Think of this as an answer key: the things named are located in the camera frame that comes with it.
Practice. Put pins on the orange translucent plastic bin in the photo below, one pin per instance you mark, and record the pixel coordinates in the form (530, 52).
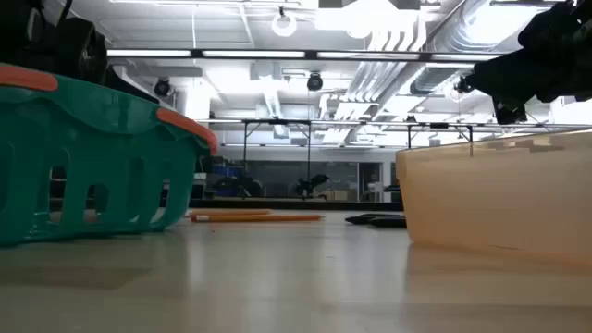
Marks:
(485, 199)

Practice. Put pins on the black hanging round lamp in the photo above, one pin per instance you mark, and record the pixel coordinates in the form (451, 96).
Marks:
(314, 82)
(162, 87)

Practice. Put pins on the black background rig frame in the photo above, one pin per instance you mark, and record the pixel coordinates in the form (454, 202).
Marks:
(439, 125)
(277, 122)

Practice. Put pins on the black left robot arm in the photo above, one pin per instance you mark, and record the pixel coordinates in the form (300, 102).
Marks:
(20, 32)

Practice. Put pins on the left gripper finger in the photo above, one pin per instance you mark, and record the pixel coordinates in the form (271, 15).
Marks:
(131, 85)

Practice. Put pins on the overhead light bar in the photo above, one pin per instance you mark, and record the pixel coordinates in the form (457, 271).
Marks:
(254, 54)

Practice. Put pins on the blue storage crates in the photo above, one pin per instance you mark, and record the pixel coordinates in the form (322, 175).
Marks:
(226, 172)

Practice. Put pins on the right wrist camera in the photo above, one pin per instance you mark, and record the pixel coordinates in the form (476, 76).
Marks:
(550, 28)

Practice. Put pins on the black aluminium table frame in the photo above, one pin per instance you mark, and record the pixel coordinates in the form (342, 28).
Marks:
(277, 204)

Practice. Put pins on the background black robot arm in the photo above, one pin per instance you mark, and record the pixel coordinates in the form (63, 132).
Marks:
(310, 184)

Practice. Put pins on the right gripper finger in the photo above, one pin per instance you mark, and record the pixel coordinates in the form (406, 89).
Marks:
(504, 78)

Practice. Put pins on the green basket with orange rim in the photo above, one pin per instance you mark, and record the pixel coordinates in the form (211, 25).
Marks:
(115, 139)

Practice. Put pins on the yellow wooden pencil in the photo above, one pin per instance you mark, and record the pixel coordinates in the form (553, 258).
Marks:
(259, 218)

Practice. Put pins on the black pen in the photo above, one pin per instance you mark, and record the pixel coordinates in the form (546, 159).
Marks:
(390, 223)
(384, 215)
(361, 220)

